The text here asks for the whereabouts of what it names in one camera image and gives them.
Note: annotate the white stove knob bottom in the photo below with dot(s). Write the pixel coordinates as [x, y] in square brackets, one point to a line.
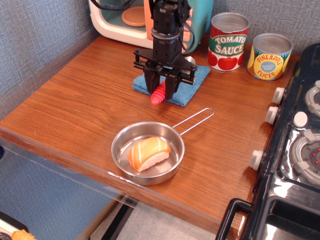
[256, 159]

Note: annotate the pineapple slices can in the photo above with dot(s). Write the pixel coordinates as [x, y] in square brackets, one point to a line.
[269, 56]

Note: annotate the white stove knob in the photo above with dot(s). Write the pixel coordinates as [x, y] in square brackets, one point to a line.
[271, 115]
[278, 95]
[256, 159]

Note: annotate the teal toy microwave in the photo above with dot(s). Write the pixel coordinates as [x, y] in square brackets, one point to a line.
[133, 25]

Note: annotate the black toy stove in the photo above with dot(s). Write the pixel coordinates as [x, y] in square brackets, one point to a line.
[286, 192]

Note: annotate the orange fuzzy object corner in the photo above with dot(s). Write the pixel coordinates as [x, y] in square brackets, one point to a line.
[22, 235]

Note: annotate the blue folded cloth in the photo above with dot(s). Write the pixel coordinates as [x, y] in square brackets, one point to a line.
[185, 91]

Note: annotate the red handled metal spoon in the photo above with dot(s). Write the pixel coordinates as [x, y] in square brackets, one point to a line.
[159, 94]

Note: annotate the small steel pan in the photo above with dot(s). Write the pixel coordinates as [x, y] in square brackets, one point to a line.
[138, 131]

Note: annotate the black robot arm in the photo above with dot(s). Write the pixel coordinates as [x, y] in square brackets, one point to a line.
[169, 15]

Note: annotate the clear acrylic table guard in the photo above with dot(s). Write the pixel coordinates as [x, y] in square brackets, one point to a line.
[114, 180]

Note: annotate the tomato sauce can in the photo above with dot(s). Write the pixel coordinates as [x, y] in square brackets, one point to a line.
[227, 41]

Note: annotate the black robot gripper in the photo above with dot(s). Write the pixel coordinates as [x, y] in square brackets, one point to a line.
[165, 59]

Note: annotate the white stove knob top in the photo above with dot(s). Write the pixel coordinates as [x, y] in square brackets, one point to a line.
[278, 95]

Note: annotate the salmon sushi toy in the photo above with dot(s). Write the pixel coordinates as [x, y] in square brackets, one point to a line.
[147, 153]

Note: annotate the white stove knob middle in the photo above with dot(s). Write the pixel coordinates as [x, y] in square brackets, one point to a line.
[271, 115]

